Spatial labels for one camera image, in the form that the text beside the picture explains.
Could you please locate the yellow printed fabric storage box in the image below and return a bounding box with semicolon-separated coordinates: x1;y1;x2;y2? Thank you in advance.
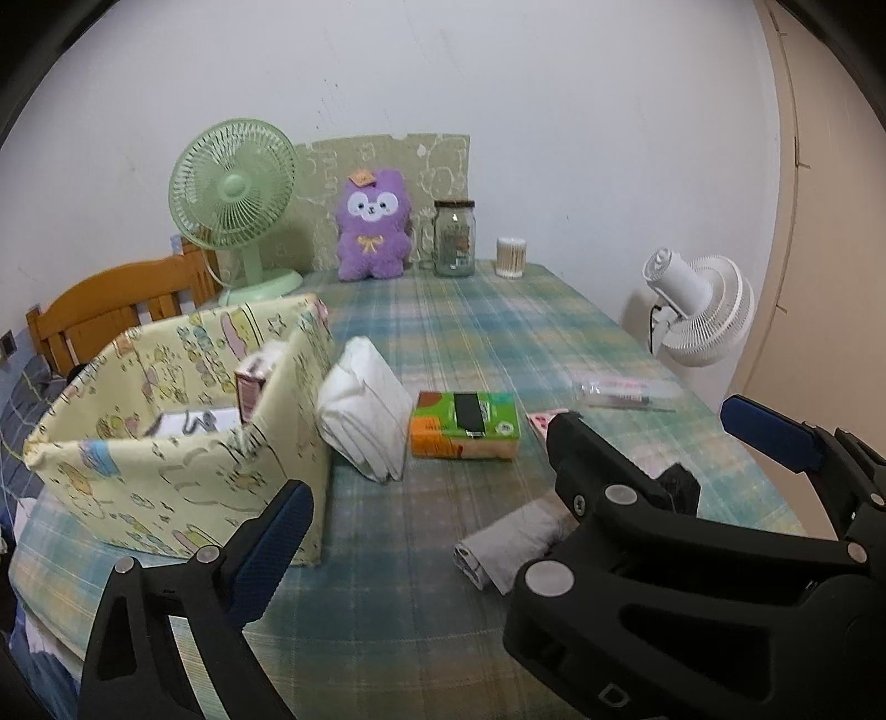
23;292;337;567

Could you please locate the white clip fan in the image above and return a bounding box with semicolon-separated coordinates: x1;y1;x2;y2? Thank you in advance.
640;246;757;368

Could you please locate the green orange tissue pack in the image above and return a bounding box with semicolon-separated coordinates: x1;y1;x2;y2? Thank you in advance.
408;391;522;461

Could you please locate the grey cloth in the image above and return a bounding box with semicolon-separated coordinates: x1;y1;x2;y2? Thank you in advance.
453;500;579;596

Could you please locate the purple plush toy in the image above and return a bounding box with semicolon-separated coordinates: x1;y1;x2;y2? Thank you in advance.
335;168;415;282

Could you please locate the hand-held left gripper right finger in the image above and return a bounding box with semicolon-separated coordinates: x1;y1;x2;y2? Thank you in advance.
502;393;886;720

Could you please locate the pink packet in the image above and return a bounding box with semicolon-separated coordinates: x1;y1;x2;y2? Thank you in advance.
524;408;583;439

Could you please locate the wooden bed headboard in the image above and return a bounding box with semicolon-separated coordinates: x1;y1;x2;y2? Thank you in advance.
26;245;223;378

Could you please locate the beige door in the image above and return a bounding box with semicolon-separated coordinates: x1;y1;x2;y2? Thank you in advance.
730;0;886;458

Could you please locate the green desk fan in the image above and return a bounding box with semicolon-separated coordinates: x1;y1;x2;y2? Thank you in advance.
168;119;306;307

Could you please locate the green patterned board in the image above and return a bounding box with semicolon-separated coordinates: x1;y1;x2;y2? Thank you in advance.
294;133;473;272

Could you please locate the glass jar mug with lid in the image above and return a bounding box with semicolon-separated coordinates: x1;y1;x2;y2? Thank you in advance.
417;199;477;279

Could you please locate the clear plastic pack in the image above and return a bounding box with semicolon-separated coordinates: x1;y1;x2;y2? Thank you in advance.
571;377;683;414

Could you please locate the cotton swab container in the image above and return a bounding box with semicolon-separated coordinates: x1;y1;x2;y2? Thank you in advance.
496;236;528;279

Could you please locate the small pink box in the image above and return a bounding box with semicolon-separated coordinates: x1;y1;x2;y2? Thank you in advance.
234;349;285;425

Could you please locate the blue plaid bedding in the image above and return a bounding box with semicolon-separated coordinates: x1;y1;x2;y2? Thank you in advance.
0;353;77;720

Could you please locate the white soft packet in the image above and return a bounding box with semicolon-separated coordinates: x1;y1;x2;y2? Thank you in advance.
316;336;414;484

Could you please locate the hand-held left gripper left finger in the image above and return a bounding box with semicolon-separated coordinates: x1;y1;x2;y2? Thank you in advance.
79;477;316;720

